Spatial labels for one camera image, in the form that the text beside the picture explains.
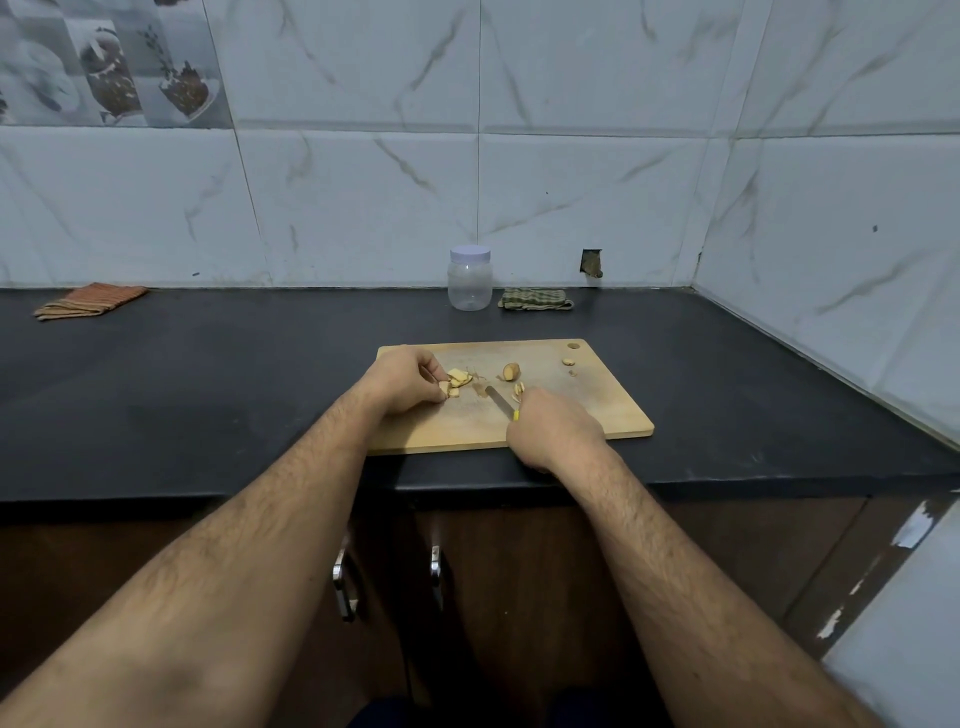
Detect person's left hand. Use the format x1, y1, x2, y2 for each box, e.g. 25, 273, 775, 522
362, 347, 451, 418

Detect person's right forearm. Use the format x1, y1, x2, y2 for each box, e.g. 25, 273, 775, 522
551, 436, 890, 728

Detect person's right hand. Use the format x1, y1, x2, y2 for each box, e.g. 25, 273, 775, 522
506, 387, 607, 475

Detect person's left forearm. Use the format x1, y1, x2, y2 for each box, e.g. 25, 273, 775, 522
0, 388, 406, 728

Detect brown wooden cabinet door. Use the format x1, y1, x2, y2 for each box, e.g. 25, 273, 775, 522
0, 495, 410, 728
397, 491, 875, 728

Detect wooden cutting board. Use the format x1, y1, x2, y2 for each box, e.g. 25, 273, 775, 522
366, 339, 655, 456

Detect clear plastic jar white lid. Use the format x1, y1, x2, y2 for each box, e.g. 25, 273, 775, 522
447, 246, 494, 312

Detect green checked cloth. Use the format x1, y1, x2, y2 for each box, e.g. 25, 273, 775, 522
498, 288, 574, 314

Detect orange striped cloth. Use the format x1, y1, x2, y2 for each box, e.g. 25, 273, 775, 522
33, 282, 150, 322

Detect person's dark trousers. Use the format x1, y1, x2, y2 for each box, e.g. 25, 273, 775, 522
348, 686, 624, 728

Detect white appliance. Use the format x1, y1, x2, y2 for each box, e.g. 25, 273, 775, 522
817, 491, 960, 728

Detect yellow-handled kitchen knife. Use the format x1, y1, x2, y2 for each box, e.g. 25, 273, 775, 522
483, 385, 522, 423

